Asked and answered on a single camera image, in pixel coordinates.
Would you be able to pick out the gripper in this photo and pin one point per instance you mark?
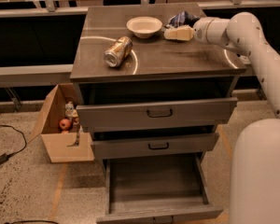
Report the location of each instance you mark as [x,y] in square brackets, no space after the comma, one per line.
[202,30]

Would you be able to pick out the blue chip bag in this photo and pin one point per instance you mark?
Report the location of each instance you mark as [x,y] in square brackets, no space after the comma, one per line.
[183,18]

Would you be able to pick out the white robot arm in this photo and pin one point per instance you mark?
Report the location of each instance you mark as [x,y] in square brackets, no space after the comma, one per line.
[255,166]

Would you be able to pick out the grey drawer cabinet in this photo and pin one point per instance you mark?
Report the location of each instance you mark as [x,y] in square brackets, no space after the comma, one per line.
[157,70]

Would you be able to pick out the grey top drawer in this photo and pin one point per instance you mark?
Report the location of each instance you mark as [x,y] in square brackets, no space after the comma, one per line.
[159,115]

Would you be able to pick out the grey drawer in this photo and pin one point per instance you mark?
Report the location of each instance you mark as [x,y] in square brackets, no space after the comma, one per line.
[154,146]
[159,115]
[156,190]

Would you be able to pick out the grey middle drawer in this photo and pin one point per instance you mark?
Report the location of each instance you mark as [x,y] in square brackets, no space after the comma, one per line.
[154,146]

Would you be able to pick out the grey bottom drawer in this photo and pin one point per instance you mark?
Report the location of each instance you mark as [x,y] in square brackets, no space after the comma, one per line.
[156,190]

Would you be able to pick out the white paper bowl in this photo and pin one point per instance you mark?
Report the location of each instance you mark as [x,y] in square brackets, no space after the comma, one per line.
[144,27]

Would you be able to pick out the crushed gold soda can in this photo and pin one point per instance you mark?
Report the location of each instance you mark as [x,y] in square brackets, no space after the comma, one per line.
[118,51]

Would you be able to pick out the red apple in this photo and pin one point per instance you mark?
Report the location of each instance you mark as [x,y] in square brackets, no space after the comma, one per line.
[65,124]

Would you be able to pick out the open cardboard box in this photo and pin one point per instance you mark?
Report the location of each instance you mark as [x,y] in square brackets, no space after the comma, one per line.
[61,147]

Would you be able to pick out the grey metal rail shelf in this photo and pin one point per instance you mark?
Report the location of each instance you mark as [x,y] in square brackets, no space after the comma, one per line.
[29,76]

